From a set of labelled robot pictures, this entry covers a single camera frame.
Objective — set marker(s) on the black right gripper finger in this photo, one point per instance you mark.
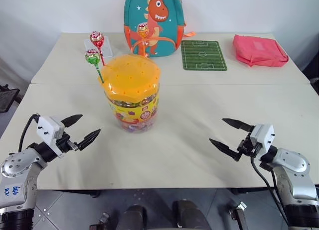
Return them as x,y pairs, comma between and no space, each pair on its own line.
225,149
238,125

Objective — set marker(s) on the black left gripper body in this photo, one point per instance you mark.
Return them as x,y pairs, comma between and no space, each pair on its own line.
65,143

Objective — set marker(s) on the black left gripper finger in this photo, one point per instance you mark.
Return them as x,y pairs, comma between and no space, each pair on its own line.
89,139
72,119

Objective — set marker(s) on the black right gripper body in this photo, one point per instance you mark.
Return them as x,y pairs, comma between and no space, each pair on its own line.
249,148

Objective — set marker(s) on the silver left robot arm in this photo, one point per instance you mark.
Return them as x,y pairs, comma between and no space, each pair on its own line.
17,165

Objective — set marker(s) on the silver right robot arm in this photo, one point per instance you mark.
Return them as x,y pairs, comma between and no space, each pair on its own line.
296,170

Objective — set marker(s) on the orange-lidded lollipop jar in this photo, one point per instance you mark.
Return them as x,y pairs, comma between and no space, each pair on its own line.
132,90

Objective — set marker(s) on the green wrapped lollipop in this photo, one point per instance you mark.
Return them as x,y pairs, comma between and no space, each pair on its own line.
91,56

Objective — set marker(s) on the red wrapped lollipop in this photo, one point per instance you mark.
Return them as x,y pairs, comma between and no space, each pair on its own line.
96,39

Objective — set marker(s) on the orange wrapped lollipop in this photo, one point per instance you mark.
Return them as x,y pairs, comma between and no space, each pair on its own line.
142,30

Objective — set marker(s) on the metal table clamp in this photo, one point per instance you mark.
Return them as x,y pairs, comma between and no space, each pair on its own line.
239,212
101,221

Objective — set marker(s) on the black stand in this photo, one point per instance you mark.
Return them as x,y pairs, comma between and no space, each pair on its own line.
7,98

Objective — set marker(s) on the dark rounded shape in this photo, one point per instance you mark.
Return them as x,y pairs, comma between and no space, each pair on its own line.
134,217
190,215

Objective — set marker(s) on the green soccer field mat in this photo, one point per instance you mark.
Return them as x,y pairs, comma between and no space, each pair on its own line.
203,55

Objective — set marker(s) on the pink fabric bag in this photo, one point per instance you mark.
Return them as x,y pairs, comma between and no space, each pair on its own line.
259,49

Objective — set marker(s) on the clear plastic tray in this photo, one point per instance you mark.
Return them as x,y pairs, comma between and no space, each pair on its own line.
108,47

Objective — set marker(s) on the teal dinosaur backpack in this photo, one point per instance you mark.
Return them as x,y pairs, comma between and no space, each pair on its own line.
164,28

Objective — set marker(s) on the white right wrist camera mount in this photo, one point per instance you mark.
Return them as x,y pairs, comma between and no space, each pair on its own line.
264,136

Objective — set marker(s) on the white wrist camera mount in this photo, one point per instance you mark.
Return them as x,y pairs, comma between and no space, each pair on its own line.
47,128
264,136

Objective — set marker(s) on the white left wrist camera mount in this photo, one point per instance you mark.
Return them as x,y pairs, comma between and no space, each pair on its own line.
47,128

